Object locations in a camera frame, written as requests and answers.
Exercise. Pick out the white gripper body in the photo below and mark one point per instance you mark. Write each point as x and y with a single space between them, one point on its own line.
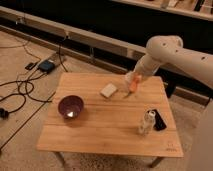
146 66

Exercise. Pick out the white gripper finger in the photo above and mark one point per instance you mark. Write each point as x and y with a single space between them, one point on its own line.
128 78
140 79

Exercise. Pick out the orange pepper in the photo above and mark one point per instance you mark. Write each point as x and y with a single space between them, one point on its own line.
133 86

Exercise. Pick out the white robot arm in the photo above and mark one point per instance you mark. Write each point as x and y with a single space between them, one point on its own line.
162 50

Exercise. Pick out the dark red ceramic cup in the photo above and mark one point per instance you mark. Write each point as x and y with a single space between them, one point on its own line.
70 106

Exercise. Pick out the white rectangular block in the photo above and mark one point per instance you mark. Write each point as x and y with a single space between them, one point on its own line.
108 90

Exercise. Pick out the black flat device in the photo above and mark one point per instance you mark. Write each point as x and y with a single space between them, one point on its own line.
159 122

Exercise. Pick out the wooden table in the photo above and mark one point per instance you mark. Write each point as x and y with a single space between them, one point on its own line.
110 125

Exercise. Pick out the small black adapter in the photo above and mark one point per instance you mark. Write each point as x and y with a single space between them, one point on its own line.
30 66

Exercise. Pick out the black plug on floor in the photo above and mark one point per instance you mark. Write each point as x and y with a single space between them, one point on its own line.
3 113

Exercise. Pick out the long wooden rail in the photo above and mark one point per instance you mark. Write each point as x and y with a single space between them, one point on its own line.
103 51

